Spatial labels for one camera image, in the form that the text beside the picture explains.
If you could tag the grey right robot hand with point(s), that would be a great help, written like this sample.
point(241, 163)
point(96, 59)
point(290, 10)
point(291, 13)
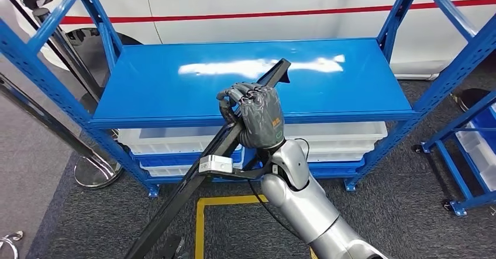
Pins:
point(261, 114)

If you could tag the long black plastic part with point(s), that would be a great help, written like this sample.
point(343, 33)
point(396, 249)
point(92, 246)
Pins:
point(174, 210)

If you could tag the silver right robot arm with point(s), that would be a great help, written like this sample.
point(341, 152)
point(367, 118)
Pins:
point(302, 207)

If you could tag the blue steel shelf rack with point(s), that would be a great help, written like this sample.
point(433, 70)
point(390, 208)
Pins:
point(155, 94)

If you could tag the blue shelf rack on casters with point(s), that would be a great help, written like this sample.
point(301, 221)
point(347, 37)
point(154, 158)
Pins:
point(451, 172)

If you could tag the white plastic bin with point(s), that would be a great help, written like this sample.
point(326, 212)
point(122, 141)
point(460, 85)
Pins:
point(341, 152)
point(480, 160)
point(166, 141)
point(341, 131)
point(166, 171)

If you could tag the white car with red stripe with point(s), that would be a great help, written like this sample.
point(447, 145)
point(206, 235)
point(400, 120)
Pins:
point(271, 28)

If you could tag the yellow floor tape square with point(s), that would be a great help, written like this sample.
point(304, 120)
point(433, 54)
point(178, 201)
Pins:
point(199, 230)

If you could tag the black robot foot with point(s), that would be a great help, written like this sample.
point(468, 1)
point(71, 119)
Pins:
point(172, 247)

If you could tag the dark round floor base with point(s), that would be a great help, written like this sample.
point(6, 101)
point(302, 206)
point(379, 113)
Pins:
point(472, 99)

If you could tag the chrome hook fitting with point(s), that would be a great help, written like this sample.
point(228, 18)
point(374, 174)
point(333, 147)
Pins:
point(9, 245)

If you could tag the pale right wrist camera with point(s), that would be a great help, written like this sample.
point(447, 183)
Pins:
point(215, 163)

